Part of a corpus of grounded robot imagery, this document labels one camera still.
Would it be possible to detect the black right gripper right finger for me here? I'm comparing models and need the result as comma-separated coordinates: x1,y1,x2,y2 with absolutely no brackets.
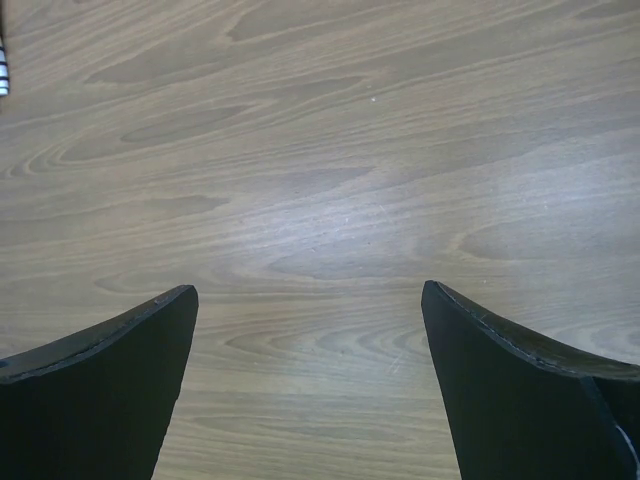
421,280,639,479

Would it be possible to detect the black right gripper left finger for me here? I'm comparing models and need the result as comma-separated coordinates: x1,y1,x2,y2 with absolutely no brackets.
1,285,199,479

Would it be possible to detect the striped white folded tank top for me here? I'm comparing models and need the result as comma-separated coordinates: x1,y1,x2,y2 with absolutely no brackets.
0,38,10,98

